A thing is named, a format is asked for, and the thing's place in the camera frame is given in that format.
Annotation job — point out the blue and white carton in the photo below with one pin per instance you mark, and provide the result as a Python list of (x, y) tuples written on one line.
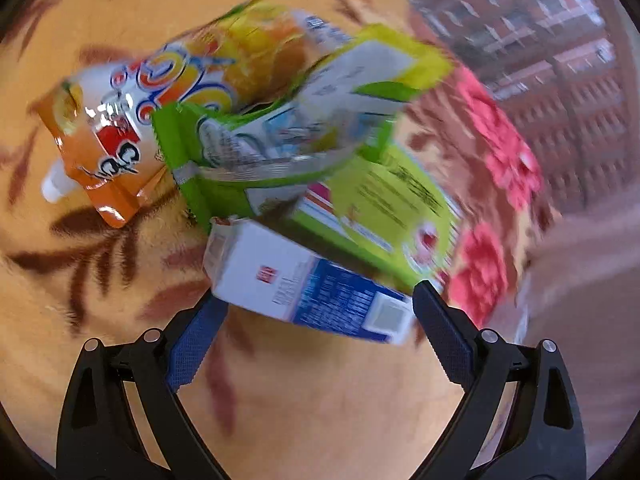
[(300, 280)]

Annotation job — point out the red brick building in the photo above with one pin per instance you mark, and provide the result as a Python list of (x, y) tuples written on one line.
[(540, 50)]

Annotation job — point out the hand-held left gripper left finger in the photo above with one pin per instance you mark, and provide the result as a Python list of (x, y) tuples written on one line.
[(197, 345)]

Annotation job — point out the yellow floral blanket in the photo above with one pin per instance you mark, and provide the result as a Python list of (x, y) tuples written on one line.
[(310, 410)]

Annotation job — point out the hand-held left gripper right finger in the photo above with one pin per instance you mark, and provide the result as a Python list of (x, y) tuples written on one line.
[(445, 340)]

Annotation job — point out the orange juice pouch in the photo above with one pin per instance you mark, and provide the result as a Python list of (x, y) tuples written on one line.
[(150, 110)]

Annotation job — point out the green cardboard box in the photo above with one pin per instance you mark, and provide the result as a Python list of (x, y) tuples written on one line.
[(395, 210)]

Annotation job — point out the green foil wrapper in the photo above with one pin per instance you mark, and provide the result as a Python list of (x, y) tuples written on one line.
[(240, 160)]

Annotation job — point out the pink sheer curtain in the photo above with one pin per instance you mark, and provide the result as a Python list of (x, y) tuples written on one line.
[(575, 285)]

